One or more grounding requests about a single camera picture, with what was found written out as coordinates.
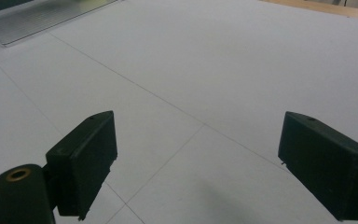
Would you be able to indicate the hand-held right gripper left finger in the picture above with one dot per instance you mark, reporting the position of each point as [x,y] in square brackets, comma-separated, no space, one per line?
[84,161]

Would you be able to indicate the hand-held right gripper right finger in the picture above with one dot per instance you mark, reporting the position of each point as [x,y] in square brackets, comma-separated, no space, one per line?
[326,165]

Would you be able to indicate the clear plastic container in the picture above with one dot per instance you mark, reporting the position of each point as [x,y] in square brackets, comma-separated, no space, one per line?
[28,21]

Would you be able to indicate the wooden table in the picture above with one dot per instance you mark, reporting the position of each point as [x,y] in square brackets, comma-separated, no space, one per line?
[338,9]

